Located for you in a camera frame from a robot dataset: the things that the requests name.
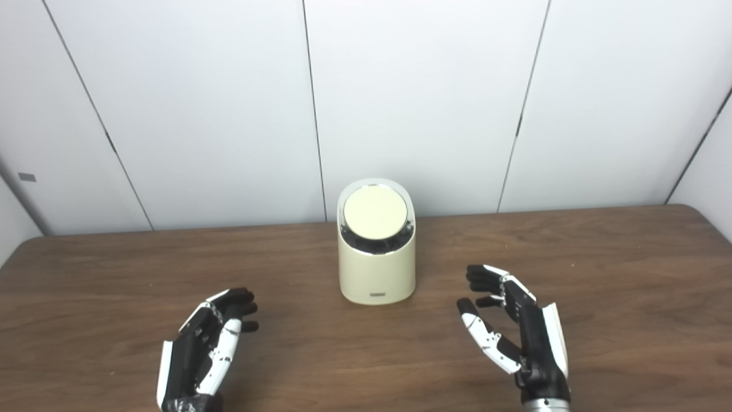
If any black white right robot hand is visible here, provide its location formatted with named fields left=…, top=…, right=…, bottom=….
left=456, top=264, right=572, bottom=407

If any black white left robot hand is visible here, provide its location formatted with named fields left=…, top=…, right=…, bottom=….
left=157, top=287, right=260, bottom=412

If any cream-colored bin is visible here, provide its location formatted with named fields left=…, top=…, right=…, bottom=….
left=336, top=177, right=417, bottom=306

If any round cream bin lid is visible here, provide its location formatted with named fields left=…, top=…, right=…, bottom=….
left=343, top=184, right=409, bottom=239

